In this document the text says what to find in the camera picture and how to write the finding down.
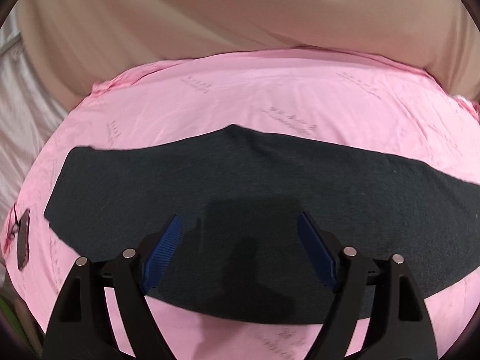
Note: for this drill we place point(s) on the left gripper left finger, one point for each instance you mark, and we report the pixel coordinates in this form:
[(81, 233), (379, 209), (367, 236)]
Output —
[(80, 326)]

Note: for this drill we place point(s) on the pink bed sheet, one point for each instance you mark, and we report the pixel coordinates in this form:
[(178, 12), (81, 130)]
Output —
[(352, 100)]

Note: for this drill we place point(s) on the silver satin curtain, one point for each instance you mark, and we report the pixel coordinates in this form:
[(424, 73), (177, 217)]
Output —
[(29, 115)]

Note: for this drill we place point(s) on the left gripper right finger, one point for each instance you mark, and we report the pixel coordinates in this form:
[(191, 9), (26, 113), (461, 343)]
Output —
[(399, 326)]

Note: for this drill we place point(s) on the dark grey pants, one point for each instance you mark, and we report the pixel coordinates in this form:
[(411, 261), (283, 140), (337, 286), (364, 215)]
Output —
[(239, 194)]

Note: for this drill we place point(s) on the beige duvet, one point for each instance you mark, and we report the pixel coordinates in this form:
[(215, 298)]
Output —
[(73, 44)]

